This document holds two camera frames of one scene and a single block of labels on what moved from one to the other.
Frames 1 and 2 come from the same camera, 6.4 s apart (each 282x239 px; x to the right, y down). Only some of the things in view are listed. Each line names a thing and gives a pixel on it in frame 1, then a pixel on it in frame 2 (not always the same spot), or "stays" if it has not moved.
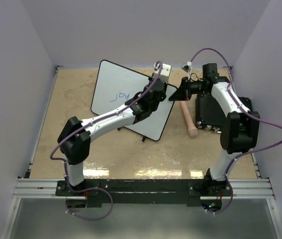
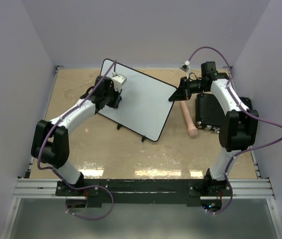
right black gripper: (180, 94) stays
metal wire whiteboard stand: (143, 137) stays
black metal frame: (143, 192) stays
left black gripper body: (164, 95) to (111, 97)
